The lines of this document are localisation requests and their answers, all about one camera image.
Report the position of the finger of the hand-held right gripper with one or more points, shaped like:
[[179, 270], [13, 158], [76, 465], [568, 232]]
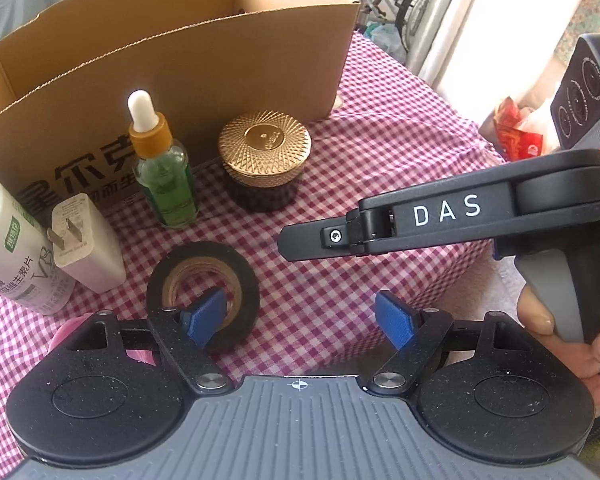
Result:
[[305, 240]]

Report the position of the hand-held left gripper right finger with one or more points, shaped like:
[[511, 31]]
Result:
[[395, 317]]

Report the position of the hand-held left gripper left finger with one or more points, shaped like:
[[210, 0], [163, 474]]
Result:
[[205, 317]]

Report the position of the black electrical tape roll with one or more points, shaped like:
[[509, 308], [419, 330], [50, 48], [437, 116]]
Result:
[[200, 252]]

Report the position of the gold lid black jar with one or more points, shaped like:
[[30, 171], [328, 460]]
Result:
[[265, 135]]

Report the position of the white charger plug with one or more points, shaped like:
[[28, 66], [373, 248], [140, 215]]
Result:
[[95, 260]]

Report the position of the green dropper bottle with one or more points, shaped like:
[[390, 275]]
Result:
[[165, 185]]

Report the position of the pink plastic lid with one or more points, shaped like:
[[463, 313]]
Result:
[[62, 335]]

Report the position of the brown cardboard box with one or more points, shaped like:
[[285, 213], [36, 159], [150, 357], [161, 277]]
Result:
[[230, 60]]

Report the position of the white pill bottle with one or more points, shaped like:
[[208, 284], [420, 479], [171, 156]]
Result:
[[10, 240]]

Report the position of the red printed packet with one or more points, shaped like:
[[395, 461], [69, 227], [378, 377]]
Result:
[[510, 130]]

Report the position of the purple checked tablecloth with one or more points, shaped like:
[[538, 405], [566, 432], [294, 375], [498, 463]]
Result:
[[380, 135]]

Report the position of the pale blue plastic bag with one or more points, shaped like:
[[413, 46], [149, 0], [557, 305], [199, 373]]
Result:
[[386, 36]]

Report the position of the black wheelchair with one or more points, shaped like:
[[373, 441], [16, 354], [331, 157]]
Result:
[[415, 0]]

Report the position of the blue sheet with circles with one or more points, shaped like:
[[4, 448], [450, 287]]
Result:
[[10, 0]]

